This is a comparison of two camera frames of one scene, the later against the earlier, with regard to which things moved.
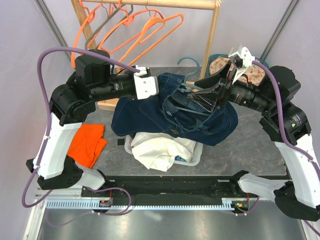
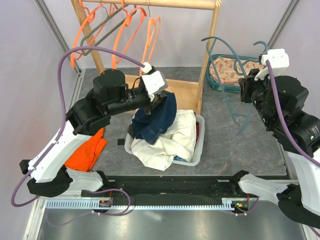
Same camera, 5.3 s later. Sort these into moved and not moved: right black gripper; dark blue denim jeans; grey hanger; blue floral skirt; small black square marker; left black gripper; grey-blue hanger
Moved: grey hanger; grey-blue hanger; left black gripper; dark blue denim jeans; right black gripper
Not moved: small black square marker; blue floral skirt
